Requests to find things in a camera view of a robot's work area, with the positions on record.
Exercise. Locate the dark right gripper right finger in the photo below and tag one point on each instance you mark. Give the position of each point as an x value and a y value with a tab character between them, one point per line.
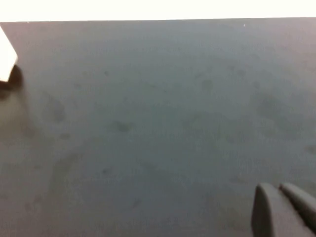
302	200

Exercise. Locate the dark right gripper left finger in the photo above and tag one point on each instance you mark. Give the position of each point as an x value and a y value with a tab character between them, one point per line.
269	212

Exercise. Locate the cream canvas pencil case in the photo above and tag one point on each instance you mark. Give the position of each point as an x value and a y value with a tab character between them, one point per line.
5	56

